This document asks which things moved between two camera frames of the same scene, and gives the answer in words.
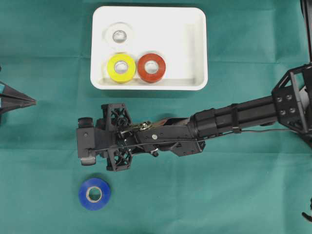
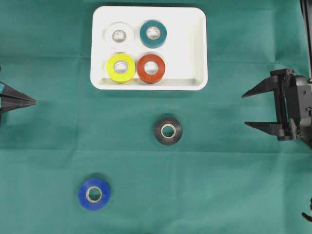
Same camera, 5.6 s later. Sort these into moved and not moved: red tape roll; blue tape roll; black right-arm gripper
Moved: black right-arm gripper
Not moved: red tape roll; blue tape roll
